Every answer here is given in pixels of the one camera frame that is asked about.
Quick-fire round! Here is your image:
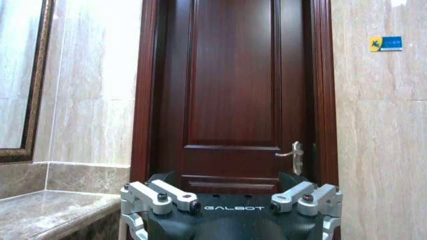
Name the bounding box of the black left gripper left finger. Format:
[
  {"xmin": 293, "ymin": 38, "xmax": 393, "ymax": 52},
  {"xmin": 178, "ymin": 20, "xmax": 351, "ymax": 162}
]
[{"xmin": 119, "ymin": 170, "xmax": 203, "ymax": 240}]

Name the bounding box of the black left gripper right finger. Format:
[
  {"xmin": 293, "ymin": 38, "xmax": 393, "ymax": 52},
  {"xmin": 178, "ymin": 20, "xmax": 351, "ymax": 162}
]
[{"xmin": 270, "ymin": 171, "xmax": 343, "ymax": 240}]

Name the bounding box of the beige marble counter ledge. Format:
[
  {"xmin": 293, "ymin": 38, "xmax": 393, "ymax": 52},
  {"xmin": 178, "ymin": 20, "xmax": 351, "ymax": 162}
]
[{"xmin": 0, "ymin": 189, "xmax": 123, "ymax": 240}]

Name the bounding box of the dark red wooden door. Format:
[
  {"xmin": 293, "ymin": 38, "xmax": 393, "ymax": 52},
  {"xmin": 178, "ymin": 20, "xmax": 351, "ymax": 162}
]
[{"xmin": 128, "ymin": 0, "xmax": 339, "ymax": 195}]

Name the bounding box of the silver door lever handle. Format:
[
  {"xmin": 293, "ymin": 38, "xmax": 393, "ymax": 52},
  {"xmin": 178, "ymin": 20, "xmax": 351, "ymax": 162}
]
[{"xmin": 274, "ymin": 140, "xmax": 305, "ymax": 175}]

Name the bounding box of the mirror with ornate dark frame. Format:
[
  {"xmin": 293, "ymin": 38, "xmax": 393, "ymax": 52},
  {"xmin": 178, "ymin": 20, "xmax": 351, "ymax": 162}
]
[{"xmin": 0, "ymin": 0, "xmax": 56, "ymax": 164}]

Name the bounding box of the blue yellow wall sign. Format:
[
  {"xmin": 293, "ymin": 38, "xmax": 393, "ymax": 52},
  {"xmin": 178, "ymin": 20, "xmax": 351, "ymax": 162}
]
[{"xmin": 369, "ymin": 35, "xmax": 403, "ymax": 53}]

